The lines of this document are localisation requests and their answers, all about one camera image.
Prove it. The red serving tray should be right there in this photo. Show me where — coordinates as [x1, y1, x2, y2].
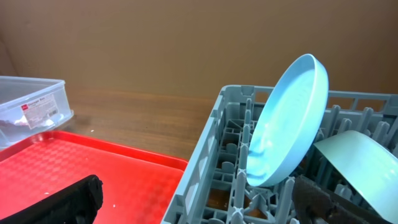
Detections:
[1, 131, 188, 223]

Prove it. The grey dishwasher rack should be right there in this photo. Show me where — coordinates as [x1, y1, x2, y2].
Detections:
[162, 85, 397, 223]

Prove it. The clear plastic bin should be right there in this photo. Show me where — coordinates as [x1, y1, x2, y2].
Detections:
[1, 76, 74, 150]

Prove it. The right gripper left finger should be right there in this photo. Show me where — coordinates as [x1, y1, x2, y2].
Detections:
[1, 175, 103, 224]

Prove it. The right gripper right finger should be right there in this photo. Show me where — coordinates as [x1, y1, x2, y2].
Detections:
[292, 175, 391, 224]

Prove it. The light blue plate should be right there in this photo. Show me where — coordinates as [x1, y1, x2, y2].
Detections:
[246, 54, 329, 187]

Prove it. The mint green bowl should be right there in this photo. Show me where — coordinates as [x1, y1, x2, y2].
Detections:
[314, 130, 397, 223]

